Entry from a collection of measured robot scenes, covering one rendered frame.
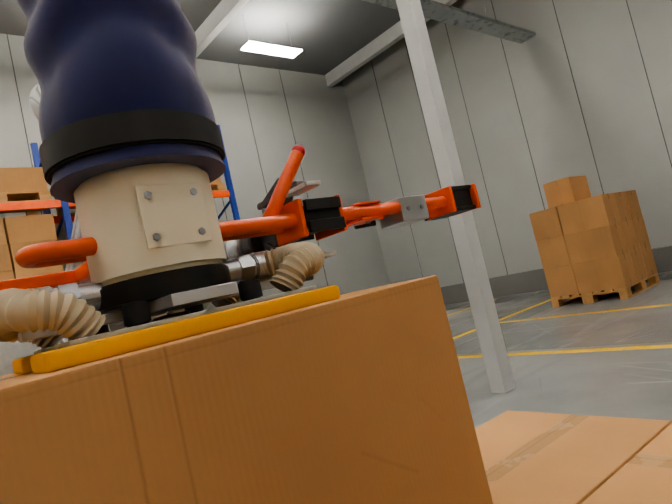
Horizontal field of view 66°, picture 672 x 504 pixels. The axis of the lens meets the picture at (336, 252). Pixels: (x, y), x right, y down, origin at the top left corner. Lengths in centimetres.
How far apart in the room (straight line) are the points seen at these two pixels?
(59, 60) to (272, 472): 52
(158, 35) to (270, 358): 42
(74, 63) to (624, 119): 980
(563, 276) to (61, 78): 732
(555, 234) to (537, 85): 399
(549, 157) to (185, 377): 1030
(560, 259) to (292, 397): 721
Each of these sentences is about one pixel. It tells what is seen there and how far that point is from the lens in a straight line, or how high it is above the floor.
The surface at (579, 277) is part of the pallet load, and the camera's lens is 763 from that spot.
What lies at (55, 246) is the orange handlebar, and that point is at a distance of 67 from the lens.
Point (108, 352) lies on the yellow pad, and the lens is 55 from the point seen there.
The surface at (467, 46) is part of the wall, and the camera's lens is 1182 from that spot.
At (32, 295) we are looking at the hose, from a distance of 58.
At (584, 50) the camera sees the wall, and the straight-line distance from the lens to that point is 1061.
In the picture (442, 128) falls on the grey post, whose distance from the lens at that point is 383.
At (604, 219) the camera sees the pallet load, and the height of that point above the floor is 103.
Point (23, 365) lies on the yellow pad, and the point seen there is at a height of 95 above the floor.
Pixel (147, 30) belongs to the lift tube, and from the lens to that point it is 72.
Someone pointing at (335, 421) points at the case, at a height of 82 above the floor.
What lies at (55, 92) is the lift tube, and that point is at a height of 125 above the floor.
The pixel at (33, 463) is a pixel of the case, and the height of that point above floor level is 88.
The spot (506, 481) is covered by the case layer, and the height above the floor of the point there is 54.
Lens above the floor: 96
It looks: 4 degrees up
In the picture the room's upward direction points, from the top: 13 degrees counter-clockwise
